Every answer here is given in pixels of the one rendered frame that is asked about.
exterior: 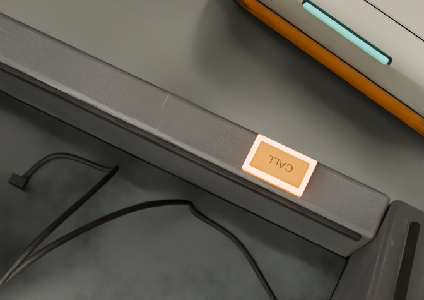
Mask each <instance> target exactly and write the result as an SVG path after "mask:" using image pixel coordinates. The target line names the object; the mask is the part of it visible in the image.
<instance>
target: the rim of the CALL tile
mask: <svg viewBox="0 0 424 300"><path fill-rule="evenodd" d="M261 140H262V141H264V142H266V143H268V144H270V145H272V146H274V147H276V148H279V149H280V150H283V151H285V152H287V153H289V154H291V155H294V156H296V157H298V158H300V159H302V160H304V161H306V162H308V163H310V167H309V169H308V171H307V173H306V175H305V177H304V179H303V181H302V183H301V185H300V188H299V189H297V188H295V187H293V186H291V185H289V184H286V183H284V182H283V181H280V180H279V179H276V178H275V177H272V176H270V175H268V174H266V173H264V172H262V171H259V170H257V169H255V168H253V167H251V166H250V165H249V164H250V162H251V160H252V158H253V156H254V154H255V152H256V150H257V148H258V146H259V144H260V142H261ZM316 163H317V161H315V160H313V159H311V158H309V157H306V156H304V155H302V154H301V153H298V152H296V151H294V150H292V149H290V148H288V147H285V146H283V145H281V144H279V143H277V142H275V141H273V140H270V139H269V138H266V137H265V136H262V135H258V136H257V138H256V140H255V142H254V144H253V146H252V148H251V150H250V152H249V154H248V156H247V158H246V160H245V162H244V164H243V166H242V168H243V169H244V170H246V171H248V172H250V173H252V174H254V175H256V176H259V177H261V178H263V179H265V180H267V181H269V182H270V183H273V184H275V185H277V186H279V187H281V188H283V189H285V190H288V191H290V192H292V193H294V194H296V195H298V196H301V195H302V193H303V191H304V189H305V187H306V185H307V183H308V181H309V178H310V176H311V174H312V172H313V170H314V168H315V165H316Z"/></svg>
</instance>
